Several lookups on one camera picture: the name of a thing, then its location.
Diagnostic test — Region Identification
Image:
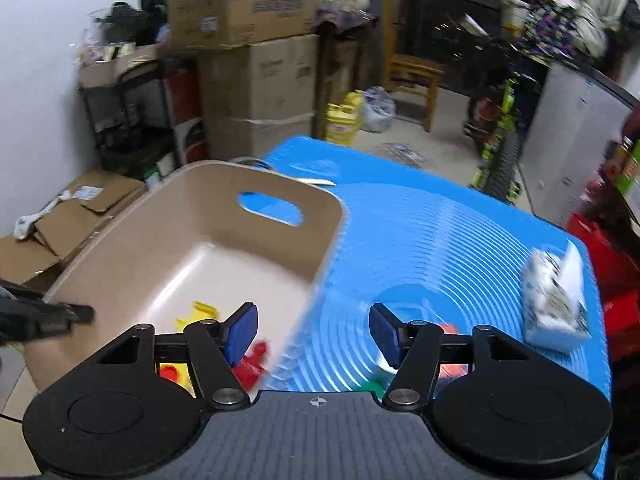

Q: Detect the red patterned small box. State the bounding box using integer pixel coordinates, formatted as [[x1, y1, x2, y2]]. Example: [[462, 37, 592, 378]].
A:
[[438, 322, 469, 385]]

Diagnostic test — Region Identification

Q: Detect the red plastic toy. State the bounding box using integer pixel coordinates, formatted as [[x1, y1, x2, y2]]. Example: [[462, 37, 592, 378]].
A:
[[232, 340, 269, 391]]

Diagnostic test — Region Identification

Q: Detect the yellow plastic toy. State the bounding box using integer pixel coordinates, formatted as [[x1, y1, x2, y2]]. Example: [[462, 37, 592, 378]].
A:
[[158, 301, 218, 396]]

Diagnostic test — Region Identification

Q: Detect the white cloth on box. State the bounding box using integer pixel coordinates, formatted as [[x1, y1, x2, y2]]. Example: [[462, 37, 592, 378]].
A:
[[13, 190, 73, 240]]

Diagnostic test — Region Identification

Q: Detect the blue silicone baking mat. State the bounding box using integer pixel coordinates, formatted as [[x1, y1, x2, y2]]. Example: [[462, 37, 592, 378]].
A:
[[249, 135, 614, 480]]

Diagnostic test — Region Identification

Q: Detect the beige plastic storage bin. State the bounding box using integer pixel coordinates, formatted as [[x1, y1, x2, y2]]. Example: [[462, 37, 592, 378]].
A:
[[24, 161, 345, 389]]

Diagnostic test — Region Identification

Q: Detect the open cardboard box on floor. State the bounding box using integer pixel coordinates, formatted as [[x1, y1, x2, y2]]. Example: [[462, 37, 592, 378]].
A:
[[1, 169, 146, 292]]

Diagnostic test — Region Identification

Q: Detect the white tissue pack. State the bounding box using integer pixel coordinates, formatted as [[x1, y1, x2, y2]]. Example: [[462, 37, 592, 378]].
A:
[[521, 242, 590, 354]]

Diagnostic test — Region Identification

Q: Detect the black metal shelf rack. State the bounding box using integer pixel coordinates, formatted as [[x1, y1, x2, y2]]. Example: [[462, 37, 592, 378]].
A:
[[78, 56, 180, 181]]

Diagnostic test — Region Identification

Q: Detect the yellow plastic jug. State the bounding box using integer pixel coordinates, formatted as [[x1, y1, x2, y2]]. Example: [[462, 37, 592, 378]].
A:
[[323, 90, 364, 148]]

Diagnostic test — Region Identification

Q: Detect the white plastic bag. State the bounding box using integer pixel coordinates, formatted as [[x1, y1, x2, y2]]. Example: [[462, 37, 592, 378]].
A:
[[362, 87, 396, 133]]

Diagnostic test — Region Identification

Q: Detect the green black bicycle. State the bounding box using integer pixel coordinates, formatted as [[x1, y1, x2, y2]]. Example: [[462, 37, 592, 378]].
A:
[[462, 14, 547, 206]]

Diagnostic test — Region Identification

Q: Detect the large lower cardboard box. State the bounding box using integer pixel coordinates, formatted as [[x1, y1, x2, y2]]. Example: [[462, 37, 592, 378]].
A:
[[198, 35, 318, 160]]

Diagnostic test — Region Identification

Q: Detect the wooden chair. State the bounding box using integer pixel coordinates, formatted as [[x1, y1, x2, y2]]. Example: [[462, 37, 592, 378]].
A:
[[382, 0, 445, 132]]

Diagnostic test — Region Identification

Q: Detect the white chest freezer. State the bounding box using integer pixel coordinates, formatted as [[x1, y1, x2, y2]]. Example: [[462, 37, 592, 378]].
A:
[[520, 62, 638, 228]]

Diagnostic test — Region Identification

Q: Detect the top cardboard box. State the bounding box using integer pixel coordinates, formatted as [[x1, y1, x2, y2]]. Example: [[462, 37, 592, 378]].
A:
[[167, 0, 318, 50]]

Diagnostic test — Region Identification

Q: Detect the floral fabric bundle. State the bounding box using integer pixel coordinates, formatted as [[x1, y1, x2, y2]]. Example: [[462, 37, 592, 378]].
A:
[[518, 0, 608, 63]]

